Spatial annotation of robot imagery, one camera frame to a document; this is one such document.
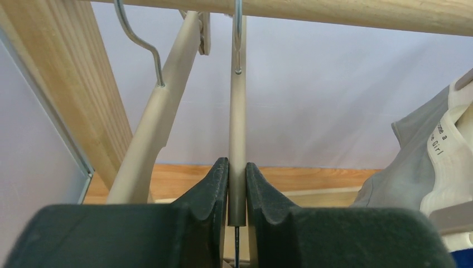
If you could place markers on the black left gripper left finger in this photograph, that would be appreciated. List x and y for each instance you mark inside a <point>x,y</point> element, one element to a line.
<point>188,232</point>

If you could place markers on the beige empty clip hanger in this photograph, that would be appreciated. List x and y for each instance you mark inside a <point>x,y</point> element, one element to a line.
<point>132,183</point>

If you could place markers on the blue underwear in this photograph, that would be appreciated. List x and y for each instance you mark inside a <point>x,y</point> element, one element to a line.
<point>463,258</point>

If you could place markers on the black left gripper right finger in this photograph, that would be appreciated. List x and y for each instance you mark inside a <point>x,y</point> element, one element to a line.
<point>283,234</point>

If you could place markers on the wooden clothes rack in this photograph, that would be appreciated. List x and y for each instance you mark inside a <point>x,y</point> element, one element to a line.
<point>320,98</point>

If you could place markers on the beige clip hanger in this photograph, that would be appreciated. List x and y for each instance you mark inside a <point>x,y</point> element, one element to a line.
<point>237,126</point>
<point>132,183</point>
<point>454,218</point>

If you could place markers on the grey underwear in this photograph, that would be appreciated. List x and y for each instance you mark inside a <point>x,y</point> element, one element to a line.
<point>433,168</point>

